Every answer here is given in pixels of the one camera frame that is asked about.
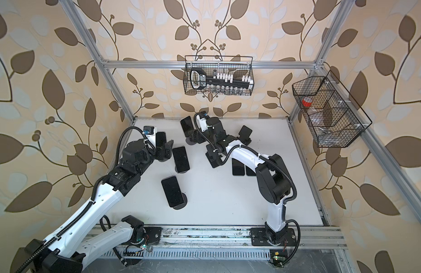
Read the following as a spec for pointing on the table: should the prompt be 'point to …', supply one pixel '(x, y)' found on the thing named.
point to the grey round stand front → (183, 205)
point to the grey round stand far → (189, 142)
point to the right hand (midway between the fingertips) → (195, 130)
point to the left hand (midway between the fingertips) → (163, 138)
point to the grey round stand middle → (176, 168)
